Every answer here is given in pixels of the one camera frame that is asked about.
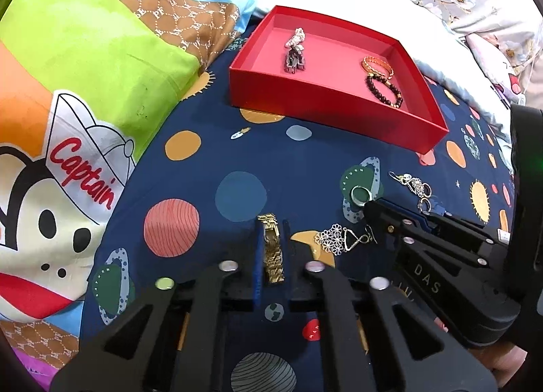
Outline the silver grey bead bracelet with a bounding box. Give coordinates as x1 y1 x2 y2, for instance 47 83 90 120
282 45 307 75

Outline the navy planet print bedsheet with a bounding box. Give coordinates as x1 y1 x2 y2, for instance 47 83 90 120
78 26 517 392

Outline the gold watch band bracelet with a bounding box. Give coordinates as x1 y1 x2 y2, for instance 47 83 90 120
257 212 286 286

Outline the silver crystal earring cluster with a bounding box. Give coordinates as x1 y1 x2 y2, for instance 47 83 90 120
388 171 433 213

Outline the person right hand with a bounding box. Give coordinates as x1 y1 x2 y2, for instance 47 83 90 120
470 341 527 387

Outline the light blue pillow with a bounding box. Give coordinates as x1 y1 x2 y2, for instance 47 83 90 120
255 0 511 143

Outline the colourful monkey cartoon quilt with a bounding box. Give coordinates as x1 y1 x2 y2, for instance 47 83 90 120
1 0 255 391

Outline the dark beaded bracelet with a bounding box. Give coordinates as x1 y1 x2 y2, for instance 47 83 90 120
365 73 404 110

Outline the pink cartoon plush pillow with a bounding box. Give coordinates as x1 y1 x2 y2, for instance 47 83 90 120
466 34 526 108

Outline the white pearl bracelet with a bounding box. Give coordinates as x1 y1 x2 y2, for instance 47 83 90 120
283 26 307 52

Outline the silver ring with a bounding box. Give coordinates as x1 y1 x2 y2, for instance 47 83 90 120
350 184 375 208

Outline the gold chain bangle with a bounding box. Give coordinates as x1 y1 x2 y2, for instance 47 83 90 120
361 56 395 79

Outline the red cardboard tray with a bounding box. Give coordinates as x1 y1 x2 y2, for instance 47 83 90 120
229 6 448 154

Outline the silver flower earring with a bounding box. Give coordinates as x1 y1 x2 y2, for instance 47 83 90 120
314 224 376 256

